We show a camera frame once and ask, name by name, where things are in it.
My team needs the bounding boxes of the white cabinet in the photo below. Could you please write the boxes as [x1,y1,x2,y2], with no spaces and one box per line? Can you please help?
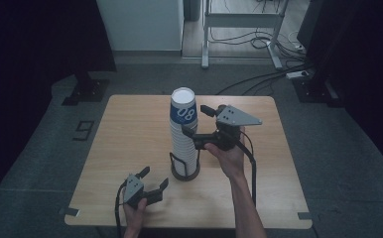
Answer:
[95,0,185,53]

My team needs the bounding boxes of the black floor cable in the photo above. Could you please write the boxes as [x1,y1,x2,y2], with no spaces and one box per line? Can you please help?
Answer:
[214,65,313,96]

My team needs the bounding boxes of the tangled black floor cables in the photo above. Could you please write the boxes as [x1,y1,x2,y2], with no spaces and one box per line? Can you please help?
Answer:
[208,28,308,62]

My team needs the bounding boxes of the stack of white paper cups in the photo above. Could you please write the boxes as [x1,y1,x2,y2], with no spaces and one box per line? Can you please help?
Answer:
[169,86,200,178]

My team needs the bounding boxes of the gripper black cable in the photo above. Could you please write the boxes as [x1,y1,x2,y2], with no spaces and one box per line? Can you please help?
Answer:
[239,130,258,207]
[113,181,128,238]

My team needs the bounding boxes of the blue printed paper cup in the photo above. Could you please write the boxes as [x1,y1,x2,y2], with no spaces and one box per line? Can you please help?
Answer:
[169,86,199,129]

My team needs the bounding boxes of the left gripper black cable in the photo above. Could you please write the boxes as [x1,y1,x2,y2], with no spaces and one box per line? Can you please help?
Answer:
[113,181,128,238]

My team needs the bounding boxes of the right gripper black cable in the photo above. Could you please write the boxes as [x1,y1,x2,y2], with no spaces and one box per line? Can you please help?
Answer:
[239,130,258,207]

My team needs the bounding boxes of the person's left hand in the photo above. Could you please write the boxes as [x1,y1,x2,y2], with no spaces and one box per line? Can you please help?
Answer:
[122,197,148,231]

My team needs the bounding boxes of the dark curtain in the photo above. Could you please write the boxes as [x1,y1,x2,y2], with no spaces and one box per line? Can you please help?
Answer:
[0,0,117,216]
[296,0,383,181]

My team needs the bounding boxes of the person's right hand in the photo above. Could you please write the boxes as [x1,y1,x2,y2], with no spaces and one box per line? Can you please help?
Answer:
[203,126,247,181]

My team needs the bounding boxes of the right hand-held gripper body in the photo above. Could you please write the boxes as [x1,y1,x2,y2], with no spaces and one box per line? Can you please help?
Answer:
[215,104,264,152]

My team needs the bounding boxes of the black wire cup holder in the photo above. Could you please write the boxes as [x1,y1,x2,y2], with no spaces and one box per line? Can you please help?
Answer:
[169,150,202,182]

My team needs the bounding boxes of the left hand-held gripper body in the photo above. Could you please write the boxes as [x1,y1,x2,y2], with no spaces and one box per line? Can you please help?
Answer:
[122,173,147,210]

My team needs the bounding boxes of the white metal stand frame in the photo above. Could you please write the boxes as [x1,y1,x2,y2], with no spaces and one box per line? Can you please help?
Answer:
[200,0,290,70]

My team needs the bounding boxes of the dark grey bin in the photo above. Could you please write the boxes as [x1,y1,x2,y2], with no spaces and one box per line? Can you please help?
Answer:
[183,0,202,23]

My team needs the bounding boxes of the black stand base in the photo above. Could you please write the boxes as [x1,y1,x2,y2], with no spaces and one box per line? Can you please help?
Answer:
[62,70,110,107]
[292,76,345,109]

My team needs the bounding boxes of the white power strip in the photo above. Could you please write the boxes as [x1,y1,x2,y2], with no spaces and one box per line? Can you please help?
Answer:
[285,69,311,80]

